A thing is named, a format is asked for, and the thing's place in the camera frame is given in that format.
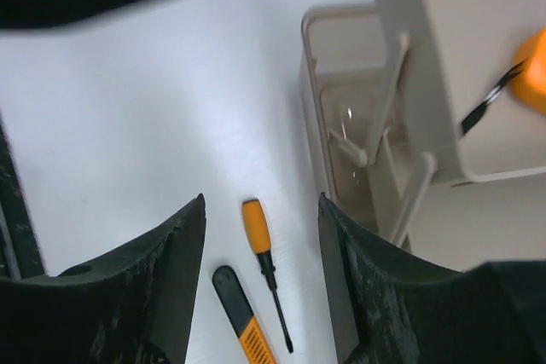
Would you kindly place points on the beige tool box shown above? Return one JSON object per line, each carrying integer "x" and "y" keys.
{"x": 386, "y": 86}

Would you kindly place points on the orange handled screwdriver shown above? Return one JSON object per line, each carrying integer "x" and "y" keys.
{"x": 258, "y": 236}

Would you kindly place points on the orange black utility knife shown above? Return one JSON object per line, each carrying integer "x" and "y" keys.
{"x": 241, "y": 316}

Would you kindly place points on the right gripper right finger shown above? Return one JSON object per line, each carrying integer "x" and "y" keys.
{"x": 389, "y": 306}

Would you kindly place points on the orange tape measure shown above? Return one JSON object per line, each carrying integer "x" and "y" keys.
{"x": 526, "y": 78}

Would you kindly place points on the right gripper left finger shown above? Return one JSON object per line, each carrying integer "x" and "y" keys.
{"x": 133, "y": 304}

